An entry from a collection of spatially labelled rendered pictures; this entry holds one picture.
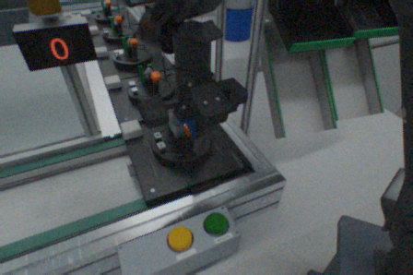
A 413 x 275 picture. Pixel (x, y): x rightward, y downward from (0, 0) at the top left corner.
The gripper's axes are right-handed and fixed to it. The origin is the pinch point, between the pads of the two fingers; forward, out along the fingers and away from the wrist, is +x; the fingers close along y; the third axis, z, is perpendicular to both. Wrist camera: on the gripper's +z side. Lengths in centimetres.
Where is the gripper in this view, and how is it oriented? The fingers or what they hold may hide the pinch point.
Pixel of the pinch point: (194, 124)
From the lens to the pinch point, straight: 50.3
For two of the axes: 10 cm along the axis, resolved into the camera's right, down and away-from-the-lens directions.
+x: 0.1, 7.6, 6.6
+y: 9.1, -2.7, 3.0
